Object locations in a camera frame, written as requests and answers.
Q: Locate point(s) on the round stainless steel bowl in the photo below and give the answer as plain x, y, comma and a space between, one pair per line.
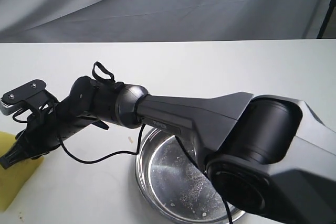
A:
174, 187

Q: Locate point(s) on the orange liquid spill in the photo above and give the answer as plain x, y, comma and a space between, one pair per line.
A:
130, 140

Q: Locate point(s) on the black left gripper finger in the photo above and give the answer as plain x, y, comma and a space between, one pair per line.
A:
16, 154

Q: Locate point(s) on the yellow sponge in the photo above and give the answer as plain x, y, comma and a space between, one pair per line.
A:
13, 179

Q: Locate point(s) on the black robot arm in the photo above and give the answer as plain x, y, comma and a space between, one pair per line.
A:
269, 156

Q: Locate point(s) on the black stand pole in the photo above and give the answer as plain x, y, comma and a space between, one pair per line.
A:
326, 19

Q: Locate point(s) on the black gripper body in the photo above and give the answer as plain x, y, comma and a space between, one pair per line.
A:
60, 123

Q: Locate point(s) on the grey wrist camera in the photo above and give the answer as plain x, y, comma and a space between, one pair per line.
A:
30, 96

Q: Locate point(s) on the grey fabric backdrop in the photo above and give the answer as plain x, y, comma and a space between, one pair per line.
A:
26, 21

